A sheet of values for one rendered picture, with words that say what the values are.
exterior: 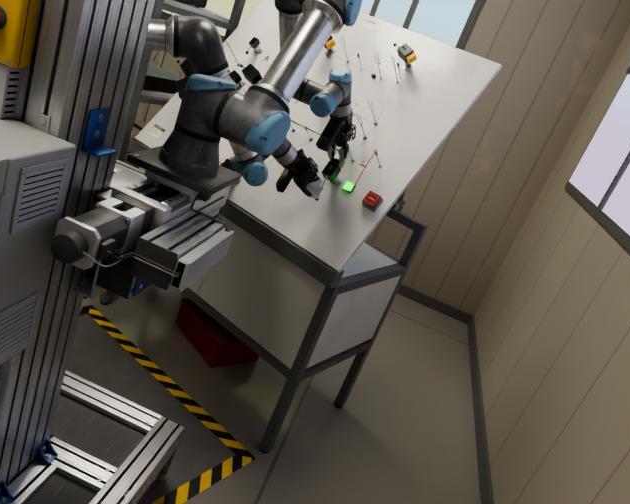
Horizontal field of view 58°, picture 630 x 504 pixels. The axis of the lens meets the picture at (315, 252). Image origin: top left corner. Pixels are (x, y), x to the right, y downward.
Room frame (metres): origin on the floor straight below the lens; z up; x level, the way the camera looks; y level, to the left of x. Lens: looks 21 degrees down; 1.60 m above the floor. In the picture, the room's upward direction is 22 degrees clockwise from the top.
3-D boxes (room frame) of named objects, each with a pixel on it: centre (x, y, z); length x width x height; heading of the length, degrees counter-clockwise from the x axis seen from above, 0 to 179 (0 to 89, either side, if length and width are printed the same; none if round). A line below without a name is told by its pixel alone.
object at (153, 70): (2.70, 1.09, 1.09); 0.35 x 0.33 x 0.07; 60
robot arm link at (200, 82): (1.40, 0.38, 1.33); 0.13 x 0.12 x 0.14; 78
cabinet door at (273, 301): (2.02, 0.16, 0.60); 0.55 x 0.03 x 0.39; 60
